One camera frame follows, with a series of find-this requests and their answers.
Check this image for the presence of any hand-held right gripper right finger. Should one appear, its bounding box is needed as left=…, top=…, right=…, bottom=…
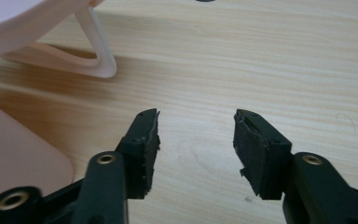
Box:
left=232, top=108, right=294, bottom=201

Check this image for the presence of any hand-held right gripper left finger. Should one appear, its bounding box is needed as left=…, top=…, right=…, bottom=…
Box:
left=116, top=107, right=161, bottom=200

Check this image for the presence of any pink flat board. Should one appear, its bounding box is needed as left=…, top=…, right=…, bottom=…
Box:
left=0, top=96, right=75, bottom=207

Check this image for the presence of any white plastic rack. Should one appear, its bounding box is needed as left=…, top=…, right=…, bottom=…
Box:
left=0, top=0, right=117, bottom=79

